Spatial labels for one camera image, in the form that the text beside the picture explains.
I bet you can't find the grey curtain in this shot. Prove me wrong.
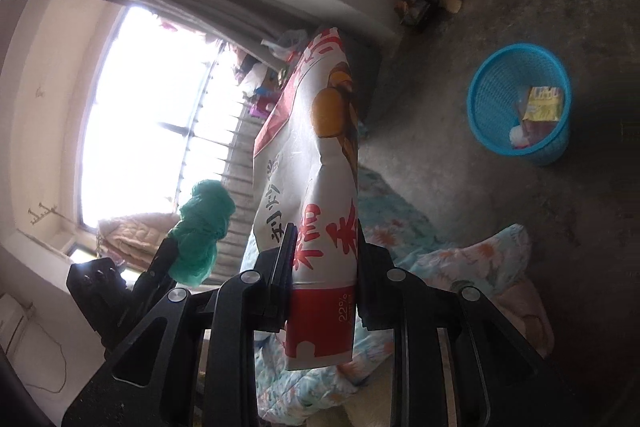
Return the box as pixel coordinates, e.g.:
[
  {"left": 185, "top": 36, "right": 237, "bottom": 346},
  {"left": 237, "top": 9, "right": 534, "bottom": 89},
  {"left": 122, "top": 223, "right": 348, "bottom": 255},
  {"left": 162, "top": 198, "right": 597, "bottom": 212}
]
[{"left": 57, "top": 0, "right": 321, "bottom": 68}]

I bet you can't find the blue mesh basket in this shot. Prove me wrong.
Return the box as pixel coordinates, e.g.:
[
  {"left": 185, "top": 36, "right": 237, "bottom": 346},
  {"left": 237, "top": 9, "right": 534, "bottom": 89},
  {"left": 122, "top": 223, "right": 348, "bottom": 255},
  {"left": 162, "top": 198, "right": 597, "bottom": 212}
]
[{"left": 467, "top": 43, "right": 572, "bottom": 166}]

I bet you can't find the red white snack wrapper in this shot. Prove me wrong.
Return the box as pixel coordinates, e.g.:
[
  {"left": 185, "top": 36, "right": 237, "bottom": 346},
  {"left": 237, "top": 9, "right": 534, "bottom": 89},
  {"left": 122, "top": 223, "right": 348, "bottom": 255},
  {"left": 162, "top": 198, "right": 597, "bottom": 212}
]
[{"left": 509, "top": 124, "right": 546, "bottom": 150}]

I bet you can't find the pink cloth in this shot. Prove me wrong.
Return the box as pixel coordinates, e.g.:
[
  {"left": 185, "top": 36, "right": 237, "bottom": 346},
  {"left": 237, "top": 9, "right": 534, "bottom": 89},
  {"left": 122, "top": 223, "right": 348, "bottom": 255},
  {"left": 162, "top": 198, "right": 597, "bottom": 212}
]
[{"left": 500, "top": 277, "right": 556, "bottom": 358}]

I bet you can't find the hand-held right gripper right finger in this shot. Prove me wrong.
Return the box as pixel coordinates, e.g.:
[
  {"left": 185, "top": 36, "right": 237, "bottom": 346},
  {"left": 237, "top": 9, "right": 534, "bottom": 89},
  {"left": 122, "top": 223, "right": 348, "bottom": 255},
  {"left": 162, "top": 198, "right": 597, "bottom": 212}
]
[{"left": 355, "top": 242, "right": 592, "bottom": 427}]

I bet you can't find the green plastic bag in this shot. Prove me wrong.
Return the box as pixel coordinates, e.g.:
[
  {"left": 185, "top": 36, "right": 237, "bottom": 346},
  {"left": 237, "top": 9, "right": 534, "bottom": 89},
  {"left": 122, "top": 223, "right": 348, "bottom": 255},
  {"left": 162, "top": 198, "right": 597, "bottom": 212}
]
[{"left": 167, "top": 179, "right": 236, "bottom": 285}]

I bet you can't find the white red snack bag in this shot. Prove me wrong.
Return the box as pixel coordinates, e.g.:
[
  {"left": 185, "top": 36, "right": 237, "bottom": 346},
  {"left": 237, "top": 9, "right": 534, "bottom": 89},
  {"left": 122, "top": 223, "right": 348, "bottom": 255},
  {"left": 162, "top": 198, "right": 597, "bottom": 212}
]
[{"left": 240, "top": 26, "right": 361, "bottom": 373}]

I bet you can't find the folded pink quilt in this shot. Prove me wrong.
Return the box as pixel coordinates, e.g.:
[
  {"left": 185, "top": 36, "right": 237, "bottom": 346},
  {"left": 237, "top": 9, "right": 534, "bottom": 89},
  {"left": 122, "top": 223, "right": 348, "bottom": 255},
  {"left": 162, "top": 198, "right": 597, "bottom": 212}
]
[{"left": 97, "top": 209, "right": 178, "bottom": 273}]

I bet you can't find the wall hook rack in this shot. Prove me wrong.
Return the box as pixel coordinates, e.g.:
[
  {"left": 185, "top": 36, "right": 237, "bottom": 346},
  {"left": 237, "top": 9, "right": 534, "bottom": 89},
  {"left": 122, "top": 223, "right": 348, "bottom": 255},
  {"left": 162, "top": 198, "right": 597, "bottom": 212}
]
[{"left": 27, "top": 202, "right": 58, "bottom": 225}]

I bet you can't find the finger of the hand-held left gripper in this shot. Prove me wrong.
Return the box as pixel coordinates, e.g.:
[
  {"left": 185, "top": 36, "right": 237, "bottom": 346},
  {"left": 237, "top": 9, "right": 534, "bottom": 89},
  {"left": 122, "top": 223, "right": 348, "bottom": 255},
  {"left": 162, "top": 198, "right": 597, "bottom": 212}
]
[{"left": 131, "top": 237, "right": 178, "bottom": 309}]

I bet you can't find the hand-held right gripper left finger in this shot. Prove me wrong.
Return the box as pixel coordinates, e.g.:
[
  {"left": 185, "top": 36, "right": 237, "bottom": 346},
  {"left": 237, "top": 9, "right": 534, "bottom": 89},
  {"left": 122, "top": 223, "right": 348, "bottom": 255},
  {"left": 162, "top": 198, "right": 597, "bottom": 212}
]
[{"left": 65, "top": 224, "right": 299, "bottom": 427}]

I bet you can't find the yellow snack packet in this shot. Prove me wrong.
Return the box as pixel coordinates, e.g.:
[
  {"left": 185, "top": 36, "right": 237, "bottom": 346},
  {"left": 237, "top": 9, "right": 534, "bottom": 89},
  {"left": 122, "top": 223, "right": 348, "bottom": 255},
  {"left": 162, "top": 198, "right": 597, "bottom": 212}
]
[{"left": 520, "top": 86, "right": 562, "bottom": 122}]

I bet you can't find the clear plastic bag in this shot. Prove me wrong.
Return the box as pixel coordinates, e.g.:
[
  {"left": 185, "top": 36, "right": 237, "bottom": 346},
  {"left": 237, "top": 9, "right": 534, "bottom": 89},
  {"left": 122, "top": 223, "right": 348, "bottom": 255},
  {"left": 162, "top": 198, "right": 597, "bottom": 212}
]
[{"left": 262, "top": 29, "right": 308, "bottom": 62}]

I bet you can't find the window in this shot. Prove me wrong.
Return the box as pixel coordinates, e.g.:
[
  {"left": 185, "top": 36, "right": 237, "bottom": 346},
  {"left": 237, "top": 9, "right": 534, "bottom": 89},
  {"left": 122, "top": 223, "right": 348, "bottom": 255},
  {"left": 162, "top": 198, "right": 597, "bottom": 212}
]
[{"left": 77, "top": 4, "right": 261, "bottom": 233}]

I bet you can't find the thin wall cable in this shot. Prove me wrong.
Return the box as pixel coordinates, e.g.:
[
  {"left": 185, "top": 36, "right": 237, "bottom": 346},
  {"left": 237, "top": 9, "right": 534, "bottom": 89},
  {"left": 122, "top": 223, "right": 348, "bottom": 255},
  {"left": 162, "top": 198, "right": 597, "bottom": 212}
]
[{"left": 30, "top": 322, "right": 68, "bottom": 393}]

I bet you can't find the pile of colourful packets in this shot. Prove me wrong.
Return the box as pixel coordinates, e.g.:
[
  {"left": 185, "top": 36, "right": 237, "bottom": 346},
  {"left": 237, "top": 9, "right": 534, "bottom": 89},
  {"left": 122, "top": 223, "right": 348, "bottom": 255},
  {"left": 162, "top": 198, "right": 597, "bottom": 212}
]
[{"left": 240, "top": 52, "right": 296, "bottom": 118}]

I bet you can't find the dark box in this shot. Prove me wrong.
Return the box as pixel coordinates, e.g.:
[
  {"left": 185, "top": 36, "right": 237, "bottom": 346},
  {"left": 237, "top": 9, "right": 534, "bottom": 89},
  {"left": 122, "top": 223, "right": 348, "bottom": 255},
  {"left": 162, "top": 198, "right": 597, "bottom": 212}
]
[{"left": 395, "top": 0, "right": 433, "bottom": 28}]

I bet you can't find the floral blanket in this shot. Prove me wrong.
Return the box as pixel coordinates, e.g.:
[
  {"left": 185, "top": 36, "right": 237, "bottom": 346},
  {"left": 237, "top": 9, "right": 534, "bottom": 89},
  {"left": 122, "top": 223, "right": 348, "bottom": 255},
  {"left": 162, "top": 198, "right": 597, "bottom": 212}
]
[{"left": 252, "top": 167, "right": 531, "bottom": 427}]

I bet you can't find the white wall unit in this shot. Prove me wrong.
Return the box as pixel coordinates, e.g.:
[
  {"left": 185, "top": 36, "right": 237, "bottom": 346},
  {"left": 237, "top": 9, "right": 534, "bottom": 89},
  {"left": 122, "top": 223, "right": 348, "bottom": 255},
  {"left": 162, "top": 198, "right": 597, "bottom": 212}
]
[{"left": 0, "top": 292, "right": 31, "bottom": 353}]

